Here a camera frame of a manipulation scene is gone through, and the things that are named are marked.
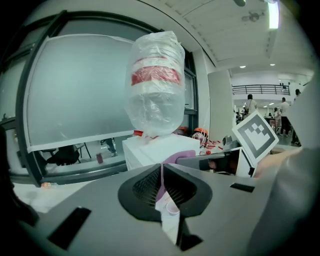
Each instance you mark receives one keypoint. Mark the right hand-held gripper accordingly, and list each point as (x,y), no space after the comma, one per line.
(255,137)

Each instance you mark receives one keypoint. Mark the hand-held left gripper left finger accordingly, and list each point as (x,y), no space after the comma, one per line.
(140,197)

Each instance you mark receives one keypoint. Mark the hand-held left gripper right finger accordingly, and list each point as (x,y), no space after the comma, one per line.
(187,197)

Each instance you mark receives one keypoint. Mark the purple cloth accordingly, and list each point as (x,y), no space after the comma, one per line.
(180,156)

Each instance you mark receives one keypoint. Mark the white water dispenser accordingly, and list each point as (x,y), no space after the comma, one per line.
(160,152)

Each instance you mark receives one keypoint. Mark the person's right forearm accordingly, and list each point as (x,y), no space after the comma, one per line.
(275,162)

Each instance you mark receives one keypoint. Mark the plastic-wrapped clear water jug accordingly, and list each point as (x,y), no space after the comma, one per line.
(155,100)

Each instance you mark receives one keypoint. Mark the pile of red white labels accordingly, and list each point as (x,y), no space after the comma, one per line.
(212,146)

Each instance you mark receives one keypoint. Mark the orange helmet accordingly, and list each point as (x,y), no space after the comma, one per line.
(200,130)

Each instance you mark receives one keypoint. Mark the white partition board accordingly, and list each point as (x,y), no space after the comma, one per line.
(221,107)

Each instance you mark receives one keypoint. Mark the black chair behind window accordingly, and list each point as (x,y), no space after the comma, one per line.
(63,155)

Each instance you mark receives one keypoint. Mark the orange snack packet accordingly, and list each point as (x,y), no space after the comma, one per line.
(49,185)

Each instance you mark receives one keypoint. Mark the black balcony railing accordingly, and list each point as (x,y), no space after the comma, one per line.
(260,89)

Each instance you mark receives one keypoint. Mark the frosted window film sheet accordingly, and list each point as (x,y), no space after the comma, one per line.
(80,87)

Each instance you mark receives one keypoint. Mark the grey ceiling mounted device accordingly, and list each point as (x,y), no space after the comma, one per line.
(253,16)

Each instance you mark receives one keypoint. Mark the long ceiling tube light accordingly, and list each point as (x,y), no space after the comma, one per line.
(273,13)

